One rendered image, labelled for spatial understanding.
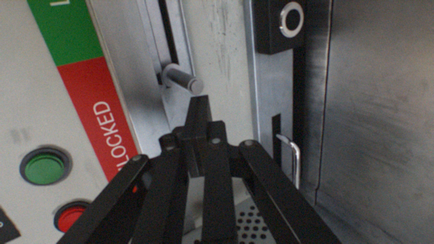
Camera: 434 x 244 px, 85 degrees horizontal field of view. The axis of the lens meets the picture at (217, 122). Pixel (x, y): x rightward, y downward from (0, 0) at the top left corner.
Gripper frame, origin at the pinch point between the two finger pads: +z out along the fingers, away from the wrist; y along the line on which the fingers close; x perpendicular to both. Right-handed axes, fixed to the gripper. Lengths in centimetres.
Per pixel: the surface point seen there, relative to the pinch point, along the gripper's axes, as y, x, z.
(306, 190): 12.9, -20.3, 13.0
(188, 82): -0.5, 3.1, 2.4
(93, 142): -10.0, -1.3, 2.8
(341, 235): 15.2, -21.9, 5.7
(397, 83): 17.9, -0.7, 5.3
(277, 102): 8.5, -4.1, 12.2
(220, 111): 1.3, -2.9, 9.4
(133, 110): -4.9, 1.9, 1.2
